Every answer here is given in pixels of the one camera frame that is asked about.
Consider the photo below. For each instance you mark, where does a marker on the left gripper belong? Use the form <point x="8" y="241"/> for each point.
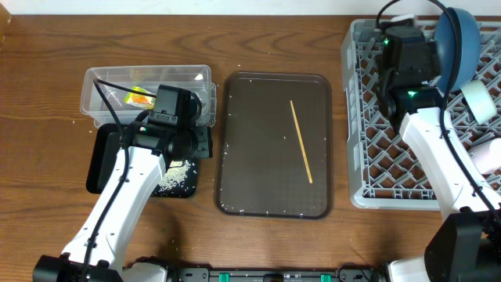
<point x="203" y="142"/>

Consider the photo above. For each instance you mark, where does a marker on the yellow snack wrapper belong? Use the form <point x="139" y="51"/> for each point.
<point x="141" y="98"/>

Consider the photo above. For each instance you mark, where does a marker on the dark blue plate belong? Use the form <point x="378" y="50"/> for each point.
<point x="470" y="39"/>

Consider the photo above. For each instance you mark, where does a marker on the mint green bowl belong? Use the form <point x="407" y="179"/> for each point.
<point x="479" y="101"/>

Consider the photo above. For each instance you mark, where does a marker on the pink cup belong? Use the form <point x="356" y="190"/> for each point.
<point x="486" y="156"/>

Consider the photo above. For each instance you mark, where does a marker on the wooden chopstick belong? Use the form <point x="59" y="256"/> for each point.
<point x="301" y="142"/>

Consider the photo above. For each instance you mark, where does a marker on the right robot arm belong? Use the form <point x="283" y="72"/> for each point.
<point x="467" y="245"/>

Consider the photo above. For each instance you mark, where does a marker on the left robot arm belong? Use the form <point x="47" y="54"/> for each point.
<point x="149" y="144"/>

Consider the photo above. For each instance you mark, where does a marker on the pile of white rice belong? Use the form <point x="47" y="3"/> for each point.
<point x="175" y="176"/>

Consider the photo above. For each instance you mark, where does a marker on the black plastic tray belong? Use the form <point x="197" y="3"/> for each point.
<point x="104" y="157"/>

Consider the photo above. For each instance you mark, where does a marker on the clear plastic bin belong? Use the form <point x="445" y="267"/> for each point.
<point x="195" y="78"/>

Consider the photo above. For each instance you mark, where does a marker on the brown serving tray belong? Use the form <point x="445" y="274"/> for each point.
<point x="261" y="172"/>

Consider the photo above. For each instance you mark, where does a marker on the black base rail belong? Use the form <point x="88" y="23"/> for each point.
<point x="342" y="274"/>

